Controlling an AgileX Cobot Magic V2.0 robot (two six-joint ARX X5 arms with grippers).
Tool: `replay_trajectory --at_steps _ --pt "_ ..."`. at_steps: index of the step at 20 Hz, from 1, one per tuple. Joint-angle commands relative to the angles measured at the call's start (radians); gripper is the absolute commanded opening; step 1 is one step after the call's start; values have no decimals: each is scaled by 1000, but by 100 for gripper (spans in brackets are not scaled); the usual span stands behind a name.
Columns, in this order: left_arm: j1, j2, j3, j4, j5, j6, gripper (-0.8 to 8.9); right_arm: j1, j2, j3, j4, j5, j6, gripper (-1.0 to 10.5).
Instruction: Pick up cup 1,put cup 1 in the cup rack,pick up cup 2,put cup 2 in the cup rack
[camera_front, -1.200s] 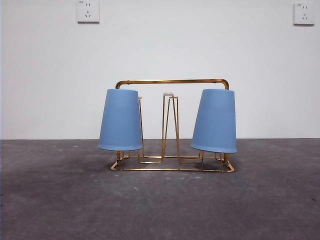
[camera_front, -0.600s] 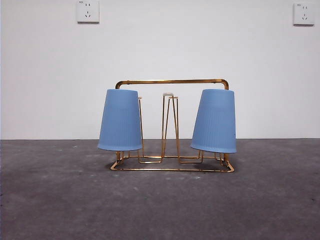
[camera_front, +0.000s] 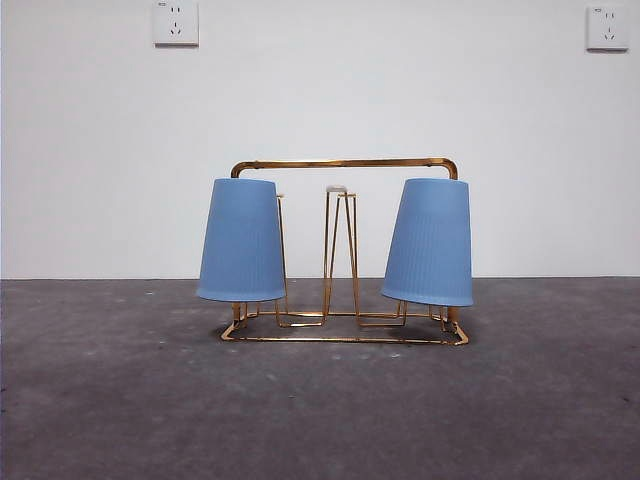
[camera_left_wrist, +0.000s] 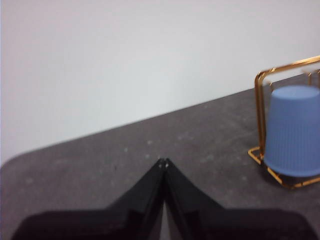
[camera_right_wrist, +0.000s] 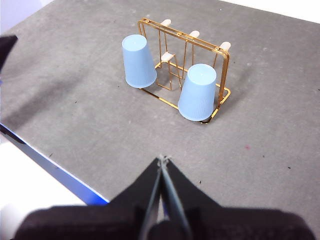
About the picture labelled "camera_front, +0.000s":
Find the white wall socket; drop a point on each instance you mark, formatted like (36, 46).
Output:
(607, 29)
(176, 22)

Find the blue ribbed cup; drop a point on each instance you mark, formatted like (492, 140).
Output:
(240, 240)
(430, 240)

